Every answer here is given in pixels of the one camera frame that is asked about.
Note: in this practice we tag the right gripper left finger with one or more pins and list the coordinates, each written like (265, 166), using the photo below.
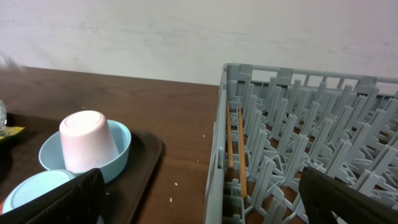
(65, 202)

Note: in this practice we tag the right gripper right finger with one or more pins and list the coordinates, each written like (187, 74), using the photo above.
(323, 197)

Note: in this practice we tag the light blue cup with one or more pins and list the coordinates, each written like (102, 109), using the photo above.
(34, 186)

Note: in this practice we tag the white pink cup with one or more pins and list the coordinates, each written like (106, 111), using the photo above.
(87, 141)

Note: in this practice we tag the green yellow foil wrapper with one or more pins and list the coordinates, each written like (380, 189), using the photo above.
(7, 132)

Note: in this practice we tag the grey dishwasher rack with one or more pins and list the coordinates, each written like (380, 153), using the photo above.
(285, 119)

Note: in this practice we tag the brown serving tray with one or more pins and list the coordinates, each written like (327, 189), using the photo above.
(20, 160)

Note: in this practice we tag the light blue bowl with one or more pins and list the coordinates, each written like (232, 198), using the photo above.
(51, 155)

